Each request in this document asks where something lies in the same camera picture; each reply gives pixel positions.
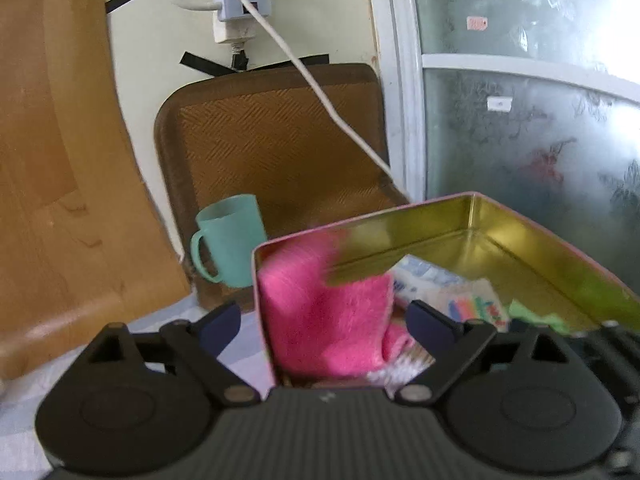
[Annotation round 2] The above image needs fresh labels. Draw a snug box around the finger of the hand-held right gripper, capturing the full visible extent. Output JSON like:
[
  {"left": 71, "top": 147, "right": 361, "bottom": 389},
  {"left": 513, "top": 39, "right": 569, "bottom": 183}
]
[{"left": 570, "top": 320, "right": 640, "bottom": 403}]

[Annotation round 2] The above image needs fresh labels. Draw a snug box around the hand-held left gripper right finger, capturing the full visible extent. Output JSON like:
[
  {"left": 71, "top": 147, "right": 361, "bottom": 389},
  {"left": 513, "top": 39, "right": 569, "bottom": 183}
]
[{"left": 395, "top": 300, "right": 576, "bottom": 406}]

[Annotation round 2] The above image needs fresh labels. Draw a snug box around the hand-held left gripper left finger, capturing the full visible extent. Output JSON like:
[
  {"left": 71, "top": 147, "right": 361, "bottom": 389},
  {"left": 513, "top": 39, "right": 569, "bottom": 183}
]
[{"left": 75, "top": 301, "right": 261, "bottom": 406}]

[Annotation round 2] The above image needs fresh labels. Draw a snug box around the pink towel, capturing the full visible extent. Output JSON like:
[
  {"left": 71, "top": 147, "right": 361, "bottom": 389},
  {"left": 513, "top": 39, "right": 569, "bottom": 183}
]
[{"left": 257, "top": 240, "right": 416, "bottom": 378}]

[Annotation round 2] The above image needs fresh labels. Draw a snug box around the pink tin box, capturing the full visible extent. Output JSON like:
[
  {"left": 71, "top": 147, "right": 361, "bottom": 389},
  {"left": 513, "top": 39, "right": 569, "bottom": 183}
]
[{"left": 251, "top": 191, "right": 640, "bottom": 391}]

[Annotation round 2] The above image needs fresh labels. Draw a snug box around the white fluffy cloth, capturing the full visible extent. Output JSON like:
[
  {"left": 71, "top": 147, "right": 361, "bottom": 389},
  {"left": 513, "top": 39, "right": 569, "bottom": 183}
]
[{"left": 367, "top": 355, "right": 431, "bottom": 386}]

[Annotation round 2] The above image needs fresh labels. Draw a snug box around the white blue tissue pack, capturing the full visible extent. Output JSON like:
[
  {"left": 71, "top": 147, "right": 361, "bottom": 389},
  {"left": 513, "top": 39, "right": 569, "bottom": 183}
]
[{"left": 392, "top": 255, "right": 468, "bottom": 311}]

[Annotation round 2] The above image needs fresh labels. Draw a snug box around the teal plastic cup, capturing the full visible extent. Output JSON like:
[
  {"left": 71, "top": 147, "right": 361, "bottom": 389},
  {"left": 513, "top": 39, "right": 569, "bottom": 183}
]
[{"left": 190, "top": 194, "right": 268, "bottom": 288}]

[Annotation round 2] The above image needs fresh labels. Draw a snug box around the brown woven mat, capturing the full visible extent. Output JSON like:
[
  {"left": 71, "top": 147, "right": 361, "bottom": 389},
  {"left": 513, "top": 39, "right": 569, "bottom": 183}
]
[{"left": 154, "top": 63, "right": 411, "bottom": 311}]

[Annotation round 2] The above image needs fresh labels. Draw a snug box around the blue white checked tablecloth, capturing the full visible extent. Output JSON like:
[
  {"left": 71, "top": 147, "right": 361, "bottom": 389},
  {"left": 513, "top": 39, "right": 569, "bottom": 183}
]
[{"left": 0, "top": 292, "right": 273, "bottom": 480}]

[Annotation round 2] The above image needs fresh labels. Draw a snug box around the wooden board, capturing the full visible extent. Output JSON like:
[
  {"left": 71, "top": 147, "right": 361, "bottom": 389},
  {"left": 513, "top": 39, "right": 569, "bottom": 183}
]
[{"left": 0, "top": 0, "right": 193, "bottom": 381}]

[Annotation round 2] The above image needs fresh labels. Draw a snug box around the white framed frosted window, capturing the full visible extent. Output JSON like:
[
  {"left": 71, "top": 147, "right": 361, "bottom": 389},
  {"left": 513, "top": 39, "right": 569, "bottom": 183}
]
[{"left": 367, "top": 0, "right": 640, "bottom": 306}]

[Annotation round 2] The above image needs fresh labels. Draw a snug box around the white power strip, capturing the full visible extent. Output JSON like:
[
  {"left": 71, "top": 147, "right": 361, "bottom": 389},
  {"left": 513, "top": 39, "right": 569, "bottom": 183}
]
[{"left": 212, "top": 0, "right": 258, "bottom": 44}]

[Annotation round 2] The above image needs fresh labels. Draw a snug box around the grey plug adapter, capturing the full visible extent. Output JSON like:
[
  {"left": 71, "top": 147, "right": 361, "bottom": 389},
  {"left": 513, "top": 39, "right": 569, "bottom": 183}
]
[{"left": 217, "top": 0, "right": 272, "bottom": 19}]

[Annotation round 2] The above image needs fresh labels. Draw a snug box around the thin white cable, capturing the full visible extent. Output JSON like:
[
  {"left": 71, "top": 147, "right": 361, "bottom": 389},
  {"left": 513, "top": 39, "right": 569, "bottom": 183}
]
[{"left": 222, "top": 0, "right": 408, "bottom": 198}]

